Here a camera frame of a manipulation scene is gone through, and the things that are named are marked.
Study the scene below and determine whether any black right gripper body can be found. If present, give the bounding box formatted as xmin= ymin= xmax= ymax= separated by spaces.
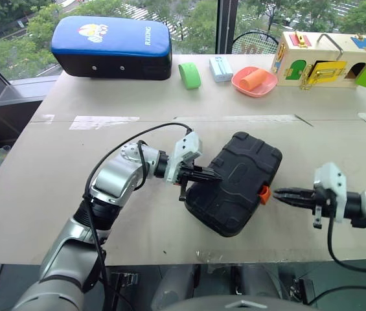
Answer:
xmin=310 ymin=186 xmax=337 ymax=229

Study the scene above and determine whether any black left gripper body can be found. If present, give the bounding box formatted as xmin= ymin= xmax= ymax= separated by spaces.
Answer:
xmin=174 ymin=151 xmax=203 ymax=202

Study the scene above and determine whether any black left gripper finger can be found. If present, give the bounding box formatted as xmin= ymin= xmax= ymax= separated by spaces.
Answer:
xmin=194 ymin=165 xmax=220 ymax=178
xmin=189 ymin=173 xmax=224 ymax=183

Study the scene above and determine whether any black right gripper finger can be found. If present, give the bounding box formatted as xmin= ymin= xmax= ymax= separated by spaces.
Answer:
xmin=273 ymin=195 xmax=316 ymax=209
xmin=275 ymin=187 xmax=316 ymax=198

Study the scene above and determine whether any black plastic tool case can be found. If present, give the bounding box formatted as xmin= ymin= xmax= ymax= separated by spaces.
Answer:
xmin=184 ymin=131 xmax=283 ymax=238

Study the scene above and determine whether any green tape roll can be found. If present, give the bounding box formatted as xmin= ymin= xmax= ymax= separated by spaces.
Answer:
xmin=178 ymin=62 xmax=203 ymax=91

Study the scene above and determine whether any pink plastic bowl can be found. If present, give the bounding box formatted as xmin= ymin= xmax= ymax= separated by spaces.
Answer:
xmin=231 ymin=66 xmax=279 ymax=98

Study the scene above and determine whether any orange paper roll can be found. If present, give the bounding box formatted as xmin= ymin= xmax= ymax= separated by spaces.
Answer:
xmin=238 ymin=70 xmax=267 ymax=91

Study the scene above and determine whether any light blue small box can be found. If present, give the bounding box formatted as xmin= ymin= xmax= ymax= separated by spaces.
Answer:
xmin=209 ymin=56 xmax=234 ymax=84

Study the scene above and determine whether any grey housing with chevron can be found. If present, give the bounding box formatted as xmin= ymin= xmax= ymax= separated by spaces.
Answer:
xmin=163 ymin=293 xmax=310 ymax=311

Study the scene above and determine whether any metal latch under table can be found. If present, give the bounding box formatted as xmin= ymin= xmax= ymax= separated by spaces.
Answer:
xmin=111 ymin=271 xmax=140 ymax=289

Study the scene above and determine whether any wooden lock latch box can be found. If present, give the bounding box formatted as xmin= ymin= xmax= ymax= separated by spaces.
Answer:
xmin=270 ymin=31 xmax=366 ymax=91

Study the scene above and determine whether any blue black kick pad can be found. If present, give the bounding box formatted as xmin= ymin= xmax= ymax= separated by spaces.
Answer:
xmin=51 ymin=15 xmax=173 ymax=81

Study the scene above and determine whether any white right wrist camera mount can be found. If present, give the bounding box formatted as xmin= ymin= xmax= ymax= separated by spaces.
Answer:
xmin=313 ymin=161 xmax=347 ymax=224

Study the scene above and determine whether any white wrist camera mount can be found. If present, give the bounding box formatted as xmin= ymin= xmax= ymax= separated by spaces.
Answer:
xmin=313 ymin=161 xmax=347 ymax=224
xmin=165 ymin=130 xmax=202 ymax=184

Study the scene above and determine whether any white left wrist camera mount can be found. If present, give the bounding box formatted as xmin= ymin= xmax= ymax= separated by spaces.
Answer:
xmin=165 ymin=130 xmax=202 ymax=184

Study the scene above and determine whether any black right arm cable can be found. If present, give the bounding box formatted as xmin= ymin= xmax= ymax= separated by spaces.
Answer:
xmin=326 ymin=194 xmax=366 ymax=273

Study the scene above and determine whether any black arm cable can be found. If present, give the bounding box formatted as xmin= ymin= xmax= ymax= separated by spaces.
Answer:
xmin=84 ymin=122 xmax=194 ymax=311
xmin=326 ymin=194 xmax=366 ymax=273

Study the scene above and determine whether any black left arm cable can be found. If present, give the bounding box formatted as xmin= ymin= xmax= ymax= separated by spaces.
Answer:
xmin=84 ymin=122 xmax=194 ymax=311

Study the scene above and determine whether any black stringed racket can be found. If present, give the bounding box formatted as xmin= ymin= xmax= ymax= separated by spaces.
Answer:
xmin=232 ymin=30 xmax=281 ymax=55

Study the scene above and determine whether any black window frame post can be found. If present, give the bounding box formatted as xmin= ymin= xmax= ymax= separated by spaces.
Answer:
xmin=216 ymin=0 xmax=238 ymax=55

